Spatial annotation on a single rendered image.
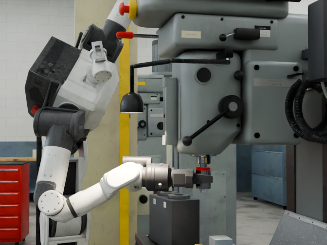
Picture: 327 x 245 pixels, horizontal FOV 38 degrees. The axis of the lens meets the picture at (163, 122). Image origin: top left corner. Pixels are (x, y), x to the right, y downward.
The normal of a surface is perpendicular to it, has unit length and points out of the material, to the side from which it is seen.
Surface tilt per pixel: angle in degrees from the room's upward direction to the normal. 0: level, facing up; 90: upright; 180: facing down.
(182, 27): 90
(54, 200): 70
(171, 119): 90
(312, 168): 90
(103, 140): 90
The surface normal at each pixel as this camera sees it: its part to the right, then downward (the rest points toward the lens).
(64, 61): 0.37, -0.54
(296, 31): 0.22, -0.02
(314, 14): -0.97, 0.00
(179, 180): -0.09, -0.02
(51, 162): -0.05, -0.36
